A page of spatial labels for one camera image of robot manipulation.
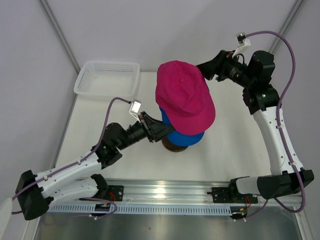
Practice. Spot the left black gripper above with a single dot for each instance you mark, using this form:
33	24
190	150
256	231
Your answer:
156	128

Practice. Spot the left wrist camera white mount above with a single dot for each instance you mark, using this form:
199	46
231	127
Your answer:
134	109

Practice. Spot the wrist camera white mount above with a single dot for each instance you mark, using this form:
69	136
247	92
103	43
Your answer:
243	43
134	109

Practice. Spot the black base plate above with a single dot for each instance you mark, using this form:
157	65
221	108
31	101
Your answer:
224	195
112	193

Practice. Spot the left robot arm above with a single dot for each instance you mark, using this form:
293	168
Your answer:
37	192

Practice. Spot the white plastic basket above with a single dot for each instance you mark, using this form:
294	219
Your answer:
104	80

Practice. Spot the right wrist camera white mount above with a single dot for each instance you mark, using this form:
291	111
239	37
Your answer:
243	43

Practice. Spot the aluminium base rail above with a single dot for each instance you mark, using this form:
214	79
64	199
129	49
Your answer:
146	192

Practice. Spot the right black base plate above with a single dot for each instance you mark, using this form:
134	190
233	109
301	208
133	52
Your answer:
224	195

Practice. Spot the white slotted cable duct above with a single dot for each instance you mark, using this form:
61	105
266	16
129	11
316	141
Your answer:
144	209

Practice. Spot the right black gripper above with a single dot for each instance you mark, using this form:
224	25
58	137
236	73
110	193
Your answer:
218	65

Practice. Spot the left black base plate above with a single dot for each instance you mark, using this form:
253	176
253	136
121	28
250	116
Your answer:
112	193

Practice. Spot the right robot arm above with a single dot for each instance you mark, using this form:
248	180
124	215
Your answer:
288	175

